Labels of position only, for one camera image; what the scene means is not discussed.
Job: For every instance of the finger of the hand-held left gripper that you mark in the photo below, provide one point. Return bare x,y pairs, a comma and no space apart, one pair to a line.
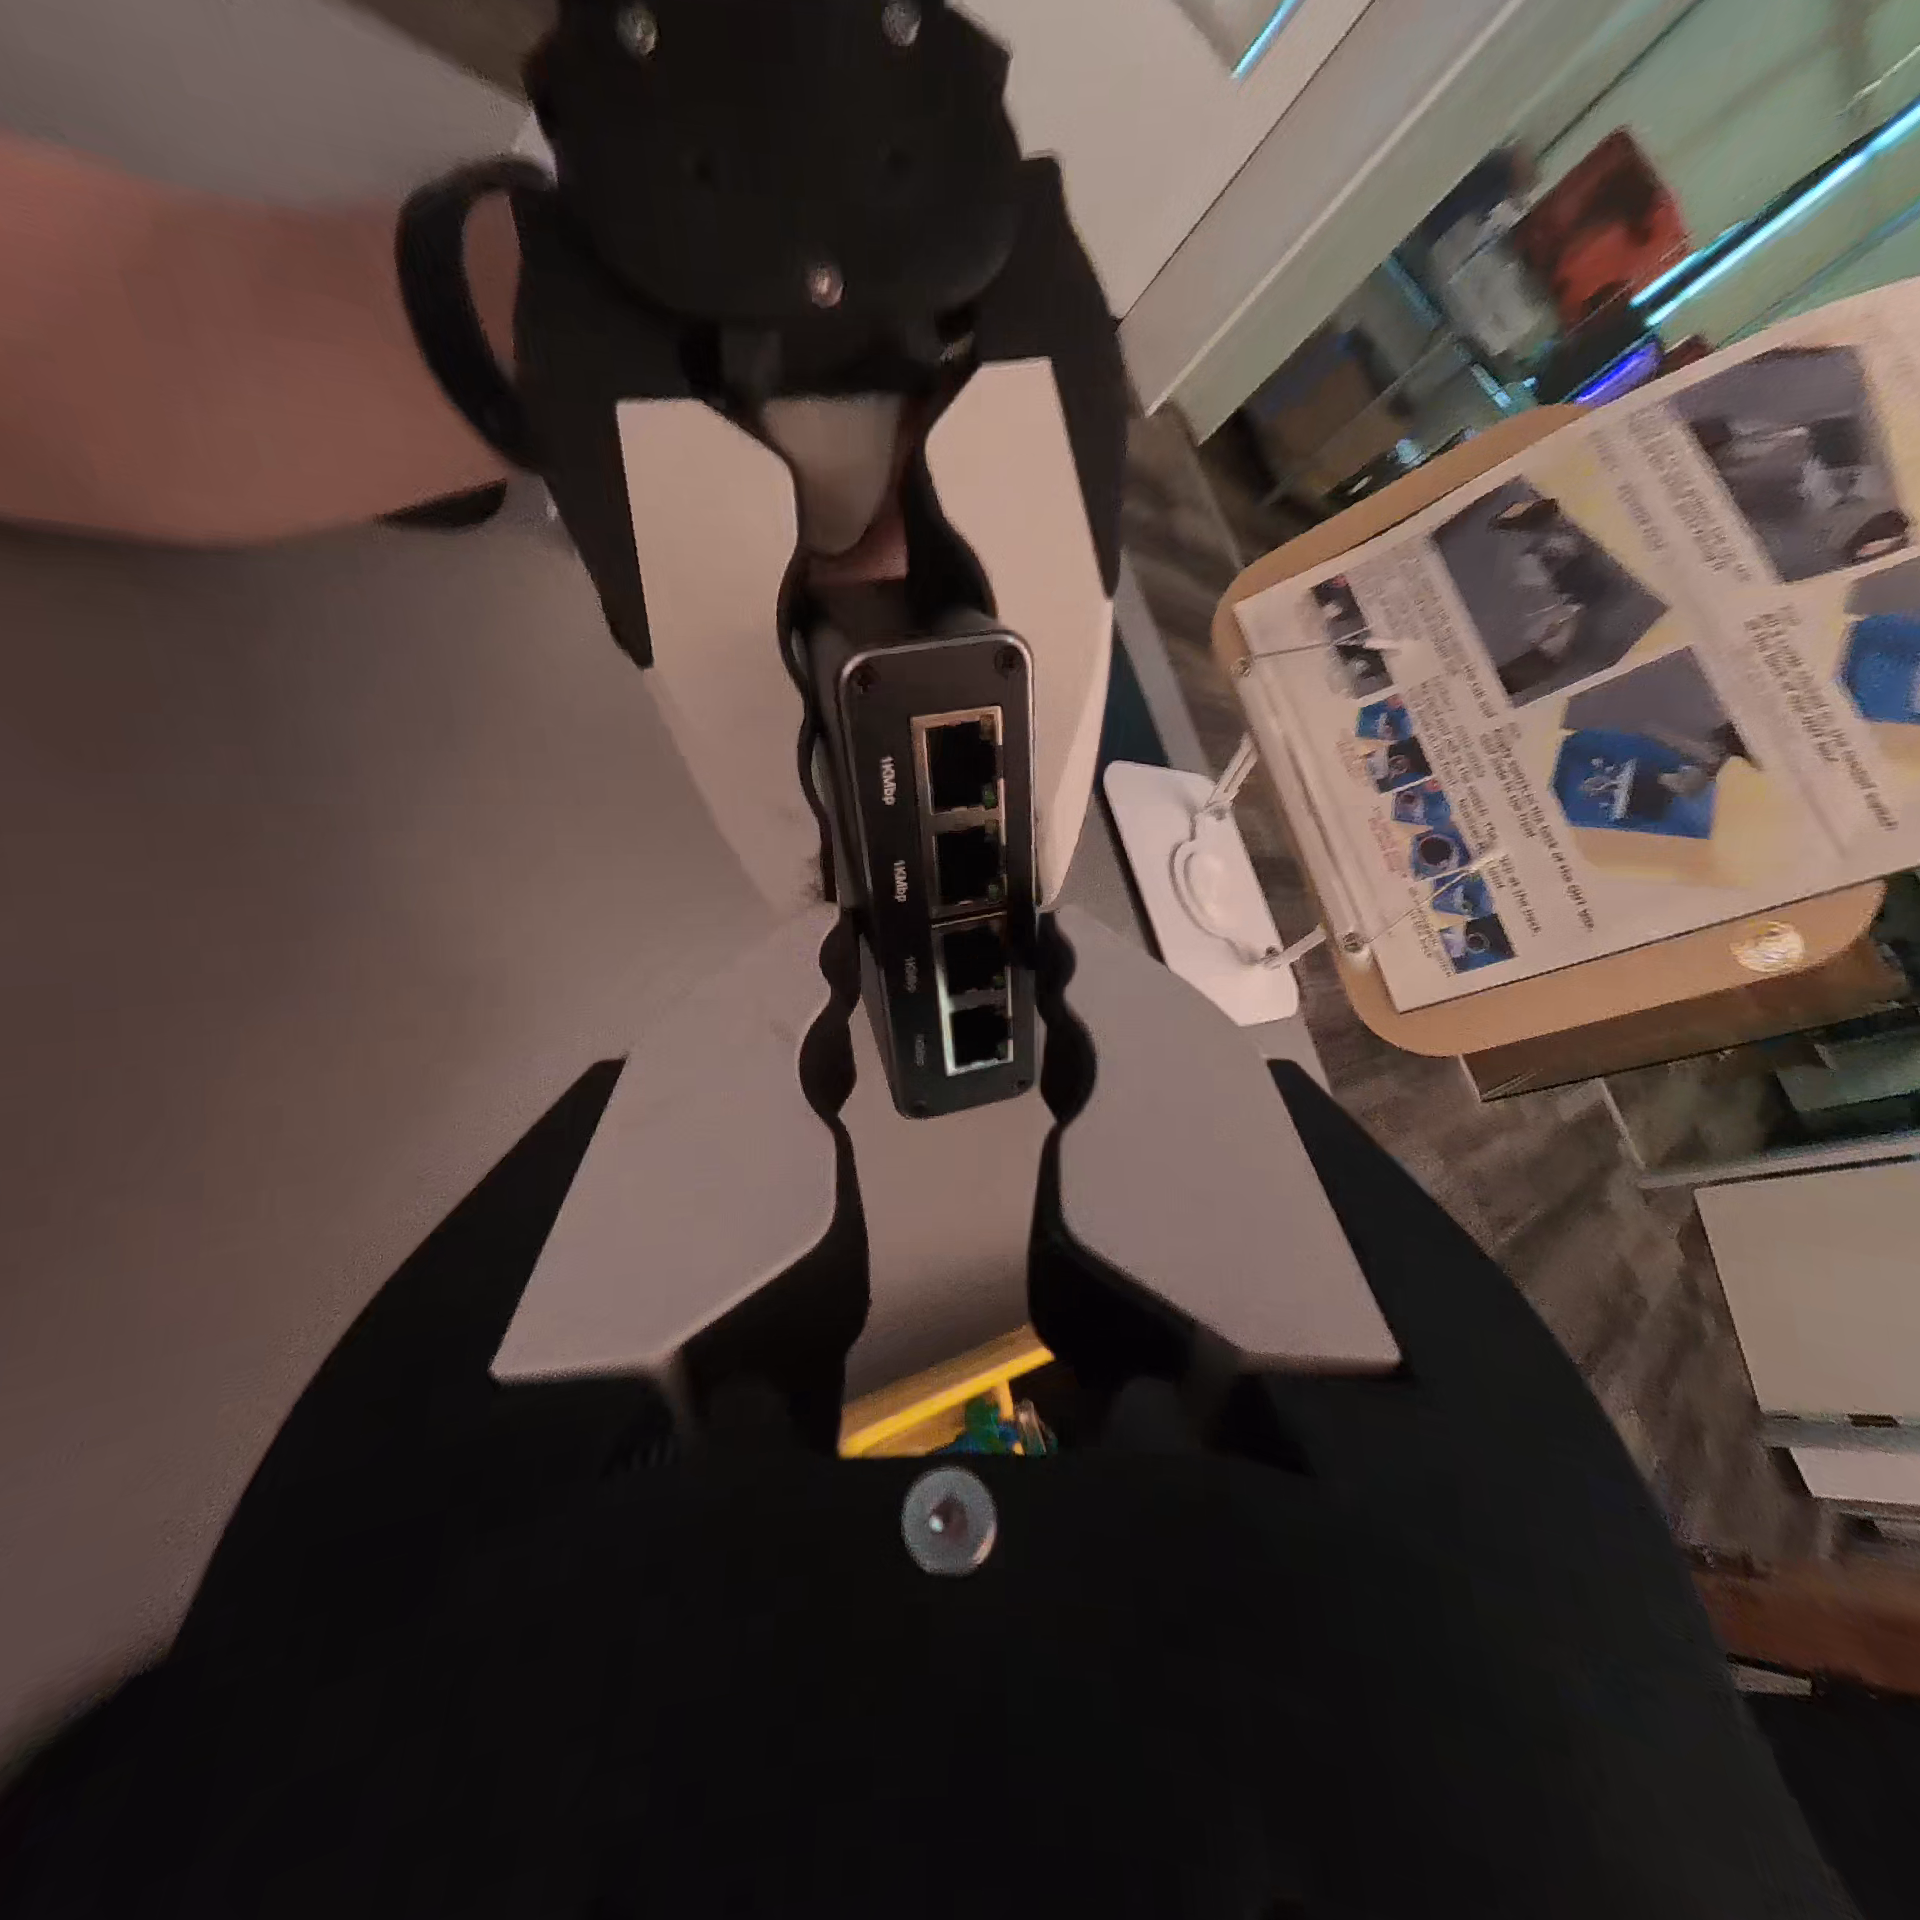
1037,539
704,600

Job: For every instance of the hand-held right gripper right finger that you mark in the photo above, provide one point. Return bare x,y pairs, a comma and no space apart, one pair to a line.
1215,1201

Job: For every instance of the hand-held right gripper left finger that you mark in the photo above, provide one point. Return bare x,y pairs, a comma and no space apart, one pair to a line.
690,1201

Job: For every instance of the black ethernet switch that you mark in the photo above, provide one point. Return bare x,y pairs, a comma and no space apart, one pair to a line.
945,839

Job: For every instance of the yellow plastic bin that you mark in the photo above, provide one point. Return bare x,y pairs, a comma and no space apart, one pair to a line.
932,1402

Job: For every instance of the person's left hand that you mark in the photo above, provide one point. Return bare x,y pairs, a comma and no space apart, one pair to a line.
224,345

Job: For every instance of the white sheet stand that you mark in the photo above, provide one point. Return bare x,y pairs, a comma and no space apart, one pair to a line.
1200,885

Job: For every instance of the instruction sheet on wooden board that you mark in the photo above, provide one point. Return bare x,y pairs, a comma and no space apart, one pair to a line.
1576,721

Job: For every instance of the small lit screen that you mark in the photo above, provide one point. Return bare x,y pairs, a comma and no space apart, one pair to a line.
1613,376

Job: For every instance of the red box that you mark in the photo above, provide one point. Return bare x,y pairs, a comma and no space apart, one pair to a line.
1613,225

